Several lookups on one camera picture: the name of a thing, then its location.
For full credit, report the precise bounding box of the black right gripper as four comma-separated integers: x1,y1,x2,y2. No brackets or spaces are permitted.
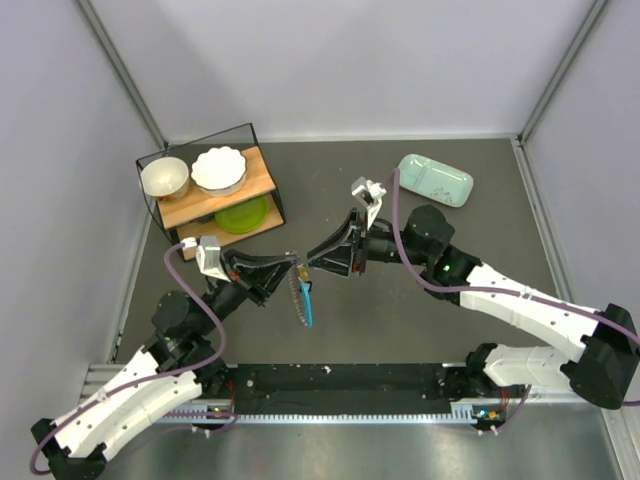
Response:
308,208,431,278

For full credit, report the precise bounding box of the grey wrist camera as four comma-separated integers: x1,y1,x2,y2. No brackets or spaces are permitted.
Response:
196,235,227,280
351,177,387,230

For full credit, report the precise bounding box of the black wire wooden shelf rack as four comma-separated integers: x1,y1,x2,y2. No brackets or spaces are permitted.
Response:
135,122,286,246

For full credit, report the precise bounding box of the metal key organizer blue handle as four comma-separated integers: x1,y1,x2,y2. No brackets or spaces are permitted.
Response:
288,268,314,328

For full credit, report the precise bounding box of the white scalloped bowl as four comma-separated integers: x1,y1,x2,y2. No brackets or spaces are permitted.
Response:
191,146,248,197

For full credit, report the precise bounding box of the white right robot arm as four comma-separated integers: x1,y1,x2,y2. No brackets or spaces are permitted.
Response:
307,205,639,410

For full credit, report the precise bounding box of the green plate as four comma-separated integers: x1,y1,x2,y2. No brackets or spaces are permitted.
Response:
214,196,269,234

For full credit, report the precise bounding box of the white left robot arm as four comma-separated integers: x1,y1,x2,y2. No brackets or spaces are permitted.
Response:
30,244,299,479

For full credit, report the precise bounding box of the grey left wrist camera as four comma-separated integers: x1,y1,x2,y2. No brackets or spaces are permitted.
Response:
196,235,227,280

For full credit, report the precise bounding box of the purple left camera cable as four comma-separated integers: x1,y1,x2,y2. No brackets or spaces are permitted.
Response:
29,240,226,476

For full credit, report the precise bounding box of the light green rectangular tray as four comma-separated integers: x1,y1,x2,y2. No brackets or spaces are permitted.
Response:
395,154,474,208

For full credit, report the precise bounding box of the beige ceramic bowl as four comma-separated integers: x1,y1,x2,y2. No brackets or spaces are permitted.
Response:
140,157,190,200

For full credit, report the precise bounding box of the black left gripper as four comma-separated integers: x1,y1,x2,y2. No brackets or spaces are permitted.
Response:
196,248,300,335

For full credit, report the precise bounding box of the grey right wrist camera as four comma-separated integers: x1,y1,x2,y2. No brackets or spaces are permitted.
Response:
351,177,387,230

